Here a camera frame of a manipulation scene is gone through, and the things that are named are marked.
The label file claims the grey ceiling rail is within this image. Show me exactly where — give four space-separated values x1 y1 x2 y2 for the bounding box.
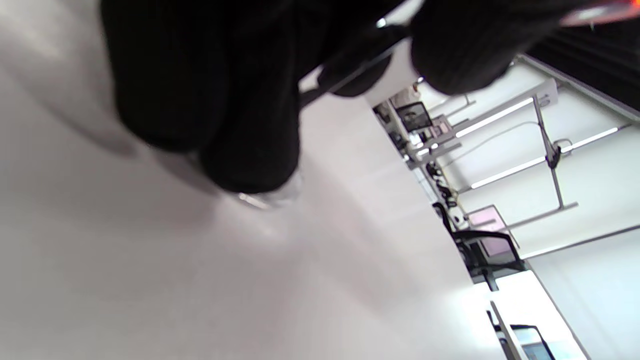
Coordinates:
505 94 581 231

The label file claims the person's left hand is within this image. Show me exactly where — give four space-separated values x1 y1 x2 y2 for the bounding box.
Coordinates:
100 0 591 194

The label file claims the black office chair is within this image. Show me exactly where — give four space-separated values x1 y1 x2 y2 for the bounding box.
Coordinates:
432 202 527 292

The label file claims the dark computer monitor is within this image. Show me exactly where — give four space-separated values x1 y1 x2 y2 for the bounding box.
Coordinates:
395 101 434 134

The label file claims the white office desk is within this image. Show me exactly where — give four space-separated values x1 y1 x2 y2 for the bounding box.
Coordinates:
487 270 592 360

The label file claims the white table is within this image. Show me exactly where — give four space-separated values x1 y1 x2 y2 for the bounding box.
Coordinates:
0 0 506 360

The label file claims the ceiling light strip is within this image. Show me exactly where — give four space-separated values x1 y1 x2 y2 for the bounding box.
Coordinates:
560 127 621 154
470 157 547 190
454 97 536 139

